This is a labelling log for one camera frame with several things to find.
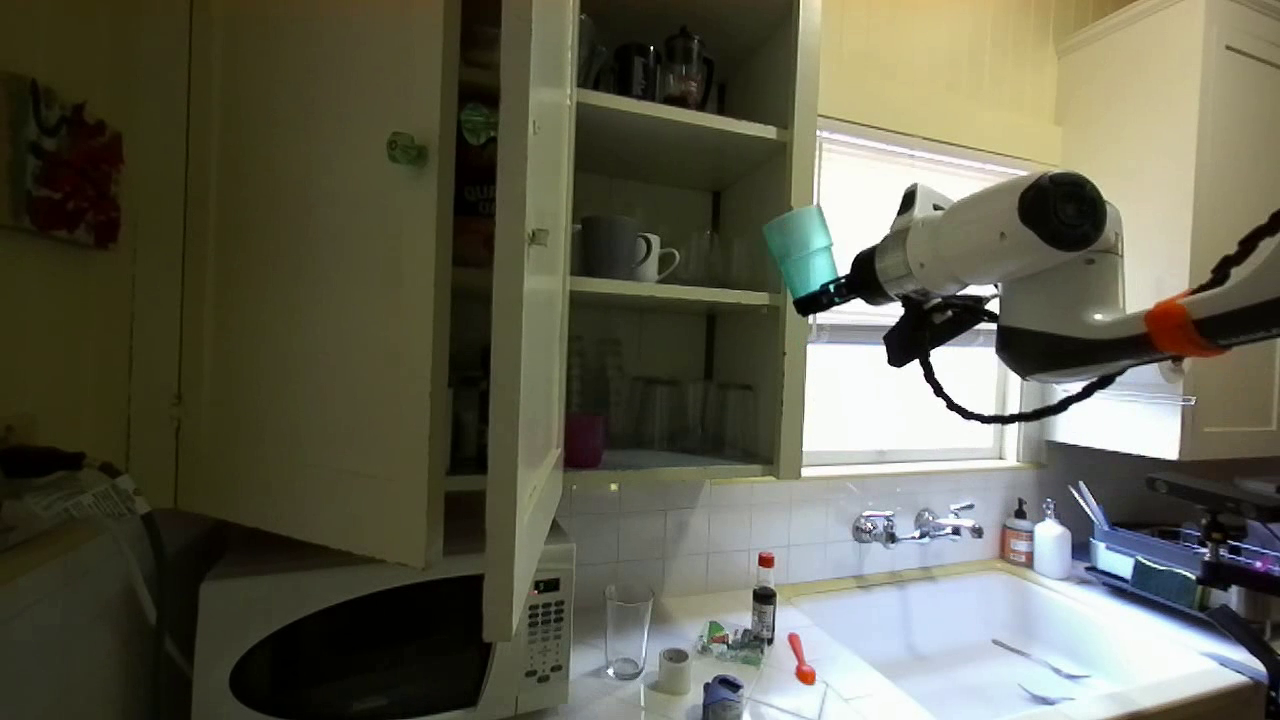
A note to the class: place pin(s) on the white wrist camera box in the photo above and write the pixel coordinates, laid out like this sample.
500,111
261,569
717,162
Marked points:
921,201

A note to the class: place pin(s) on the white microwave oven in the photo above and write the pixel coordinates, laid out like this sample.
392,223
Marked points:
403,625

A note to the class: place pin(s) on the window with cream frame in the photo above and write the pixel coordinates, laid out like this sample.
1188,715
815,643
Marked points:
866,413

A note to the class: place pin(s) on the green crumpled wrapper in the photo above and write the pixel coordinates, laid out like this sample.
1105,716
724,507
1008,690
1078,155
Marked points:
731,643

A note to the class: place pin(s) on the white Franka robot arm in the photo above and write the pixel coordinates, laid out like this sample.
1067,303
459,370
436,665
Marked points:
1052,265

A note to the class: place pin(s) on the white plastic bottle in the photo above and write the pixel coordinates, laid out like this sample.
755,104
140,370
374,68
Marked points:
1052,547

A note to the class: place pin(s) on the grey dish tub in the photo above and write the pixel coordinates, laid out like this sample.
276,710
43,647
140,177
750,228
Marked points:
1147,567

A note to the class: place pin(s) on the brown soap bottle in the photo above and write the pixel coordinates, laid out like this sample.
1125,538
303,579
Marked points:
1017,540

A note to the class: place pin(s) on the grey mug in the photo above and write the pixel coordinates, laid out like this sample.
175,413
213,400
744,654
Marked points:
606,251

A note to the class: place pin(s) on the tall clear drinking glass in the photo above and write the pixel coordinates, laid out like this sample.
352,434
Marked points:
631,643

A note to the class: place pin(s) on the white kitchen sink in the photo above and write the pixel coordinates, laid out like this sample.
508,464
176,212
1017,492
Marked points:
932,625

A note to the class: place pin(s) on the red flower wall picture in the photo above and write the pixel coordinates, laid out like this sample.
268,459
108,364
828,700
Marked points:
68,175

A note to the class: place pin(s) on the cream wall cabinet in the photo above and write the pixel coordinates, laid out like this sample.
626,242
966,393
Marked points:
674,132

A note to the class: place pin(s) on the cream cabinet door green knob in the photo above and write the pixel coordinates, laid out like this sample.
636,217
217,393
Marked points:
315,294

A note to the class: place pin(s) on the soy sauce bottle red cap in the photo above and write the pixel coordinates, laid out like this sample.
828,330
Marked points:
762,607

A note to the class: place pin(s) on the white window blind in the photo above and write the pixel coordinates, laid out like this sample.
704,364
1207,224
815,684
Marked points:
866,175

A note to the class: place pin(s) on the small white cup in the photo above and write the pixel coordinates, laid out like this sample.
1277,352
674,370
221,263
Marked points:
678,669

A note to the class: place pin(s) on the pale flat utensil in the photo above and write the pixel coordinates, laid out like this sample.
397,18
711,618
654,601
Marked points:
1043,658

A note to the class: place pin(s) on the cream tall cabinet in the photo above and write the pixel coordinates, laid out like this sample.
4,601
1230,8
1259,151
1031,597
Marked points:
1147,92

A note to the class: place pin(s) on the dark blue white mug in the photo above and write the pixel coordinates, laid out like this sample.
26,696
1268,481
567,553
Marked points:
723,696

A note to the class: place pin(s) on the metal teapot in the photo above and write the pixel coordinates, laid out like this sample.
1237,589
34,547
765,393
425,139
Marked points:
685,68

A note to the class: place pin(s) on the cream cabinet door small knob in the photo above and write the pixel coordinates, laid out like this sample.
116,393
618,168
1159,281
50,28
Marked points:
530,372

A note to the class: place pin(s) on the chrome wall tap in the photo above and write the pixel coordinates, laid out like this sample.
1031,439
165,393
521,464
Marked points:
873,528
947,522

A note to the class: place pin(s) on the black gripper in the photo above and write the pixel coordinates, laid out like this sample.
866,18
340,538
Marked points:
860,278

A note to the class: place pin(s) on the teal blue plastic cup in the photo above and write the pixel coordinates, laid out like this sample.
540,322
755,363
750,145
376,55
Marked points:
801,246

